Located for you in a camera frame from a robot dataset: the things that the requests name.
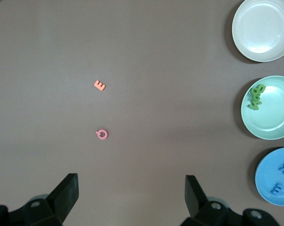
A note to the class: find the brown table cover mat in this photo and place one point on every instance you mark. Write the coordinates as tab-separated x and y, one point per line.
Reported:
156	70

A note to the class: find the pale green round plate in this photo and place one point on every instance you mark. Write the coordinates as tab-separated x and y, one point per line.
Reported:
273	113

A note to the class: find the green foam letter N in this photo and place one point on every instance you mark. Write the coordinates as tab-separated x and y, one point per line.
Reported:
253	105

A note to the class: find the pink foam letter Q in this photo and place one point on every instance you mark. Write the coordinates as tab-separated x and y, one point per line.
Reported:
102	138

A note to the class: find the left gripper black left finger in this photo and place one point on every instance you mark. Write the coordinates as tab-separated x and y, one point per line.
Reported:
62	200

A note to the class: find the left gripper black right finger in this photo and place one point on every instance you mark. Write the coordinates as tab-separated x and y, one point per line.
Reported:
198	204

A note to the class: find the blue round plate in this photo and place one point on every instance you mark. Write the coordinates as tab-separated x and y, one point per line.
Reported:
269	174

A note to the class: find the beige round plate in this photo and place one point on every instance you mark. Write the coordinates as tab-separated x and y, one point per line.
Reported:
262	30

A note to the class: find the blue foam letter E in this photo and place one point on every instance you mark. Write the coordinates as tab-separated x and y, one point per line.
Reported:
276	189

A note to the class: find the orange foam letter E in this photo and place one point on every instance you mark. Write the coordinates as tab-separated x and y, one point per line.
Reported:
99	86

